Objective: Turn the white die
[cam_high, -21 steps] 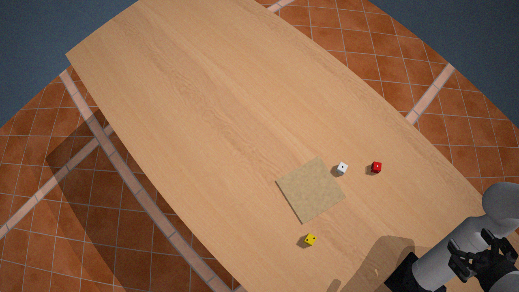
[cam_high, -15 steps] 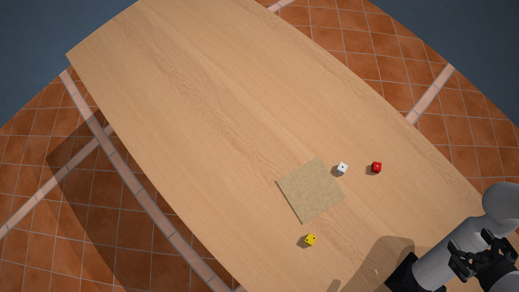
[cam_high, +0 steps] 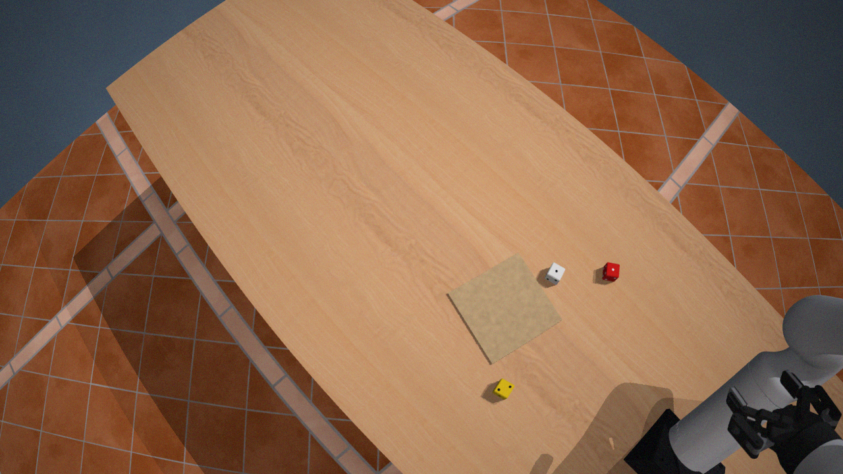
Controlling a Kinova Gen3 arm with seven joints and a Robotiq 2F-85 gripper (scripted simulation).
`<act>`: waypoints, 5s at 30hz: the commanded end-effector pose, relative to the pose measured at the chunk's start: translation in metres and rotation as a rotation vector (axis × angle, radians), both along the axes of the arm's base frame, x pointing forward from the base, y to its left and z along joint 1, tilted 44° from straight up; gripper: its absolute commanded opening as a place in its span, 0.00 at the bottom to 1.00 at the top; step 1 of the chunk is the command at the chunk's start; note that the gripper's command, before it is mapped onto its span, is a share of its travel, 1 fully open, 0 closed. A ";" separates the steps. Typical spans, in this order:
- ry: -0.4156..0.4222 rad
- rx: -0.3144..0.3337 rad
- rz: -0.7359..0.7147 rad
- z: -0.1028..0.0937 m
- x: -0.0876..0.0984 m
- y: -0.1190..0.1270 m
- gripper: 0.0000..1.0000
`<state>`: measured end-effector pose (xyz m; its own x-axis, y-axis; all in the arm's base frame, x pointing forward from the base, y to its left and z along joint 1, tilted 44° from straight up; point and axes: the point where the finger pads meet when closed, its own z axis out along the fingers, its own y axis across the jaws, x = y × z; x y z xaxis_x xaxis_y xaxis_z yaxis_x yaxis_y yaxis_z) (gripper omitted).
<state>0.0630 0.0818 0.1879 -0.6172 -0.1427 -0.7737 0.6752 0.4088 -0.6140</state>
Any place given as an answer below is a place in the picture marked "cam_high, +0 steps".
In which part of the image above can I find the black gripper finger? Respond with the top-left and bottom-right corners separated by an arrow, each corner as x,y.
726,386 -> 794,459
780,370 -> 842,430

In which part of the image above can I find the yellow die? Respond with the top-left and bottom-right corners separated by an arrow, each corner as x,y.
493,379 -> 514,400

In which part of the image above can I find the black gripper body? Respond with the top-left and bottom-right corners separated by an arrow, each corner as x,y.
765,404 -> 842,474

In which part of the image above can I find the tan square mat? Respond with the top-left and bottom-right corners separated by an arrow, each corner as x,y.
448,253 -> 562,364

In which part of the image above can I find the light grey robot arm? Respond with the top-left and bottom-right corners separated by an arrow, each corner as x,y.
668,295 -> 843,474

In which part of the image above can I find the white die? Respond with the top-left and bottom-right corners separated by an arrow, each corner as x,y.
545,263 -> 565,285

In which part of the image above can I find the red die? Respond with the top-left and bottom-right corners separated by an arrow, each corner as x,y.
603,262 -> 620,282

